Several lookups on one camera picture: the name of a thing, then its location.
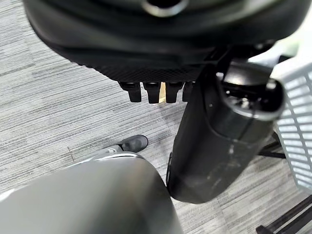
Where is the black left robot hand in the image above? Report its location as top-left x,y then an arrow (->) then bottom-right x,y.
23,0 -> 308,204

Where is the white slatted plastic basket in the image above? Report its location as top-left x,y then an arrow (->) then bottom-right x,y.
248,56 -> 312,186

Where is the dark robot foot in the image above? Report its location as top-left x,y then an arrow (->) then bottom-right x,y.
118,135 -> 149,152

